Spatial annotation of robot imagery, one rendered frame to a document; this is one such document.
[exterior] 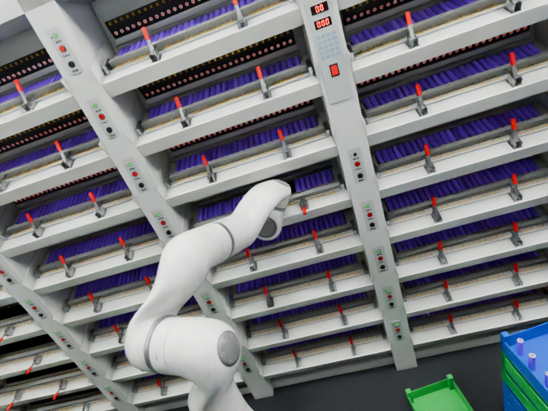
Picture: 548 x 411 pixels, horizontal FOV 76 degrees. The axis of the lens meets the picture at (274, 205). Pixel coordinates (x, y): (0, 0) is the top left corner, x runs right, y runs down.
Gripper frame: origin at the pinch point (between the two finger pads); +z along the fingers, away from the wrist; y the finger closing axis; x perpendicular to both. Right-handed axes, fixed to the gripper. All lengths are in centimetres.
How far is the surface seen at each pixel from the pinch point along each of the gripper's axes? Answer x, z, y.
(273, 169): 9.2, -5.7, 3.5
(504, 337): -61, -23, 58
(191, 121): 32.1, -7.1, -16.0
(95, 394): -81, 17, -128
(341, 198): -8.5, -2.1, 21.9
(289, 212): -8.2, -1.7, 3.4
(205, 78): 43.2, 4.7, -9.5
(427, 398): -105, -2, 33
